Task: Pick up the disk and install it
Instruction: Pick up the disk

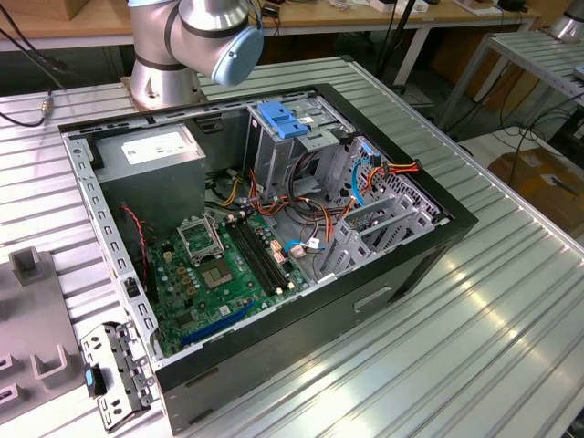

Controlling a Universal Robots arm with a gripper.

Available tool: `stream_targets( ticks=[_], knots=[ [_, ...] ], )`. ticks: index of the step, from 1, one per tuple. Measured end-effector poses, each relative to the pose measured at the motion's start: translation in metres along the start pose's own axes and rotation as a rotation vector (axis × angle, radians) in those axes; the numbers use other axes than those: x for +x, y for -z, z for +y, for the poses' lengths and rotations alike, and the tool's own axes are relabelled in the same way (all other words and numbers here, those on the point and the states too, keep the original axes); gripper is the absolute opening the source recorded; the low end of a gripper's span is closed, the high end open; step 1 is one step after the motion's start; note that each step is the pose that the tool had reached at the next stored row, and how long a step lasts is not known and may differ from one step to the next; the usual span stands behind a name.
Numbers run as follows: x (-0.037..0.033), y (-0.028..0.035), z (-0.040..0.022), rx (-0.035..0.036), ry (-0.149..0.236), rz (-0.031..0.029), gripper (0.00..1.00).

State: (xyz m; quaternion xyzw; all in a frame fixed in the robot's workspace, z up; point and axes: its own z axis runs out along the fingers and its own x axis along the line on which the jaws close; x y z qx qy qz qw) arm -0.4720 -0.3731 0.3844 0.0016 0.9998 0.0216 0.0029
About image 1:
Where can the metal disk bay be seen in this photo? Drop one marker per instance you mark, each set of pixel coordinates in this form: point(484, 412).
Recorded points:
point(392, 219)

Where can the hinged metal slot bracket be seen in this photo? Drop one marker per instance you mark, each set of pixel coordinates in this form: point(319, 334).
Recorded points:
point(123, 365)

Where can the black computer mouse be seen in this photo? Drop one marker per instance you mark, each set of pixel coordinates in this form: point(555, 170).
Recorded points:
point(513, 4)

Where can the black case latch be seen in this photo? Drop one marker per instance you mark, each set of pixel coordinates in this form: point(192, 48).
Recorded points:
point(131, 287)

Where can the grey parts rack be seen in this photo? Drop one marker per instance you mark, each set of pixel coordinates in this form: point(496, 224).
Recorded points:
point(27, 310)

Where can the metal optical drive cage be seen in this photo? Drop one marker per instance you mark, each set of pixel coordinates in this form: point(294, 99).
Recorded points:
point(269, 155)

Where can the CPU socket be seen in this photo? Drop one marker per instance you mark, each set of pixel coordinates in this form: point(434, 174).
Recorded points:
point(216, 274)

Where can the blue drive latch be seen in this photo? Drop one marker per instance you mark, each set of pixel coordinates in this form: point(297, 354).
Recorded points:
point(283, 121)

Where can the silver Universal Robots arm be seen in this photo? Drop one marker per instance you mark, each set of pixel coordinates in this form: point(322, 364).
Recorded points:
point(155, 45)

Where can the large cardboard box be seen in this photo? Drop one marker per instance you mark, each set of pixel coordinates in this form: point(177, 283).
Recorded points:
point(538, 182)

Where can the metal slat side table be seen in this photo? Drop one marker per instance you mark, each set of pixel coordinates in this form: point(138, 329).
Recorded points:
point(524, 50)

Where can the black clip blue mark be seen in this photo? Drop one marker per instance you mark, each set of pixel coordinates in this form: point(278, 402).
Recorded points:
point(98, 383)

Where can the black RAM slot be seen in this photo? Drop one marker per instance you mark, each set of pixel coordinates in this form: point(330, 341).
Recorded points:
point(253, 257)
point(267, 253)

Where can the grey power supply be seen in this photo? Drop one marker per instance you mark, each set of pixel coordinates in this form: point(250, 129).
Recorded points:
point(155, 182)

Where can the blue expansion slot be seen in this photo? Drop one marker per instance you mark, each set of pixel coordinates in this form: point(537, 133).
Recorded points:
point(214, 326)

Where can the black tripod stand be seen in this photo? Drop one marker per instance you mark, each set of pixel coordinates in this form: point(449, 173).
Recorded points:
point(399, 36)

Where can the wooden desk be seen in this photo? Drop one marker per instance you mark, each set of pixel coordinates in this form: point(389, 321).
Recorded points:
point(365, 20)

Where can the green motherboard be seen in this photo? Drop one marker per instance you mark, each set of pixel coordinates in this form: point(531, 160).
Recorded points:
point(205, 310)

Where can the black open PC case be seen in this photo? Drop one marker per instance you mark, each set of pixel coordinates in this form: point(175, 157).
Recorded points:
point(274, 337)

